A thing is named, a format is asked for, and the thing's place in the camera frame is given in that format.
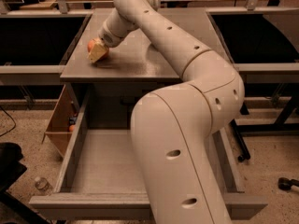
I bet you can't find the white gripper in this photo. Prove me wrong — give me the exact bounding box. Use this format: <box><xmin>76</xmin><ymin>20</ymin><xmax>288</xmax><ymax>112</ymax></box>
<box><xmin>87</xmin><ymin>21</ymin><xmax>125</xmax><ymax>63</ymax></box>

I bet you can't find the red apple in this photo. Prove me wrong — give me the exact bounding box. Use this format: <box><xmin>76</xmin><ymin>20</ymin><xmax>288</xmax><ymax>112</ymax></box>
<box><xmin>86</xmin><ymin>38</ymin><xmax>110</xmax><ymax>61</ymax></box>

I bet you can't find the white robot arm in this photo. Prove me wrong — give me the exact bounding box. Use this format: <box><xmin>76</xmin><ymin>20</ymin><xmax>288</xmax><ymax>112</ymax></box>
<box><xmin>88</xmin><ymin>0</ymin><xmax>244</xmax><ymax>224</ymax></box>

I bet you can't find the grey counter cabinet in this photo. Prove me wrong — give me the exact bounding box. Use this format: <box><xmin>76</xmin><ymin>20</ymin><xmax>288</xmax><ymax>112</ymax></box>
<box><xmin>60</xmin><ymin>7</ymin><xmax>239</xmax><ymax>114</ymax></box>

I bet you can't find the grey open top drawer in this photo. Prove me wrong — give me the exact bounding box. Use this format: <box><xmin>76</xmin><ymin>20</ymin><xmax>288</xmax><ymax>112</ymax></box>
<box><xmin>30</xmin><ymin>99</ymin><xmax>267</xmax><ymax>224</ymax></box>

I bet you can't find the small orange ball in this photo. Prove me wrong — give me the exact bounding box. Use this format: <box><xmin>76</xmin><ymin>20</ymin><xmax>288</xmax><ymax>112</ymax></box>
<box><xmin>68</xmin><ymin>125</ymin><xmax>76</xmax><ymax>132</ymax></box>

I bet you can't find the black chair base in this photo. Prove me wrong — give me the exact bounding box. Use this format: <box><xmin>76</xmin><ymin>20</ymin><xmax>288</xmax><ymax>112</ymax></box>
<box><xmin>0</xmin><ymin>142</ymin><xmax>50</xmax><ymax>224</ymax></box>

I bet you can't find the clear plastic water bottle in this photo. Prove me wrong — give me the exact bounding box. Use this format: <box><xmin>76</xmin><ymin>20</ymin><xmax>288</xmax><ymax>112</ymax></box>
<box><xmin>35</xmin><ymin>176</ymin><xmax>52</xmax><ymax>195</ymax></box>

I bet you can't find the black pole on floor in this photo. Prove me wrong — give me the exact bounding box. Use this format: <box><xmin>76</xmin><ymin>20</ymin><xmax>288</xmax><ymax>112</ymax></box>
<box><xmin>231</xmin><ymin>119</ymin><xmax>250</xmax><ymax>162</ymax></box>

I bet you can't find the black caster wheel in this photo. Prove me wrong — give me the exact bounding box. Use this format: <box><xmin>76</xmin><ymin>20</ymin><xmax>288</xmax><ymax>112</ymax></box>
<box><xmin>278</xmin><ymin>177</ymin><xmax>299</xmax><ymax>190</ymax></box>

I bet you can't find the black floor cable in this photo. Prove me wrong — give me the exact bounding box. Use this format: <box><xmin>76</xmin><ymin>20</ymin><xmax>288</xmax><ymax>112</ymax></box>
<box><xmin>0</xmin><ymin>105</ymin><xmax>17</xmax><ymax>138</ymax></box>

